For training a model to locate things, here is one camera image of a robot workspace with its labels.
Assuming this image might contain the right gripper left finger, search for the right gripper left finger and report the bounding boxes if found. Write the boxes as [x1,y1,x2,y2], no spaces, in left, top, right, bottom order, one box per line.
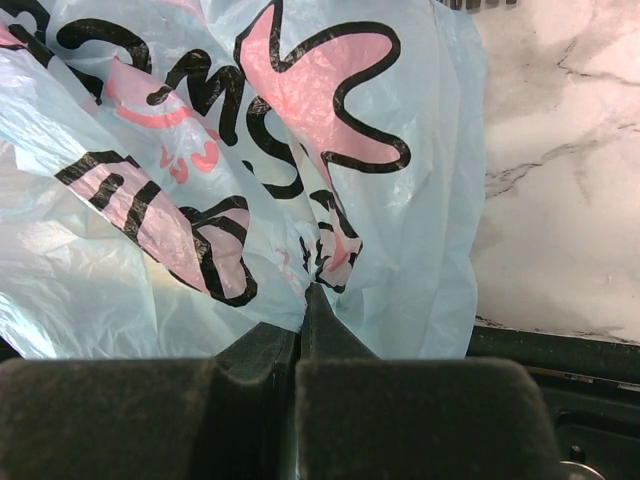
[1,324,299,479]

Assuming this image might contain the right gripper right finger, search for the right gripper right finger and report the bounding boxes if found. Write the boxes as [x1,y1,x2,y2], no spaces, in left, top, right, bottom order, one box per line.
[298,285,558,479]

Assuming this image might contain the light blue plastic bag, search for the light blue plastic bag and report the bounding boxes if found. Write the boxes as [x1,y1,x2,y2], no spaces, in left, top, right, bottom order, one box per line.
[1,1,487,359]

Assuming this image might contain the black mounting rail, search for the black mounting rail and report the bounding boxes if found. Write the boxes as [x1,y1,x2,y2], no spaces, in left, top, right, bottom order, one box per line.
[468,317,639,479]

